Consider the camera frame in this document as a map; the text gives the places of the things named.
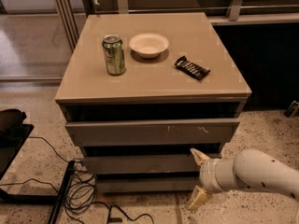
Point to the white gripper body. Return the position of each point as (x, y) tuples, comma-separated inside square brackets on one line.
[(206, 174)]

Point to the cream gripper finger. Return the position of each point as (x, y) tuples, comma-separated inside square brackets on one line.
[(199, 197), (199, 157)]

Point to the grey drawer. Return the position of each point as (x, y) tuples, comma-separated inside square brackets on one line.
[(147, 185), (151, 132), (141, 164)]

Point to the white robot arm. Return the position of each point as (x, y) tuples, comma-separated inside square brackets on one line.
[(250, 170)]

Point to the grey drawer cabinet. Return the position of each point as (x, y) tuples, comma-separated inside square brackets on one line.
[(151, 89)]

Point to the grey bottom drawer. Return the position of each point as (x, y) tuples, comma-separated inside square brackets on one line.
[(147, 185)]

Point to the grey top drawer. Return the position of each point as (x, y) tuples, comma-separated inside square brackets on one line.
[(151, 132)]

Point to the black snack bar wrapper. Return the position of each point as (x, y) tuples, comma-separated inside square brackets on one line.
[(191, 69)]

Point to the dark object on floor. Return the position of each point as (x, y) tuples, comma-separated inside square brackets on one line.
[(292, 109)]

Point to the white bowl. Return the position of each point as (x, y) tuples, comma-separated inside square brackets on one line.
[(148, 45)]

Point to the green soda can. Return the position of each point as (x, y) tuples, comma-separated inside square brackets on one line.
[(113, 54)]

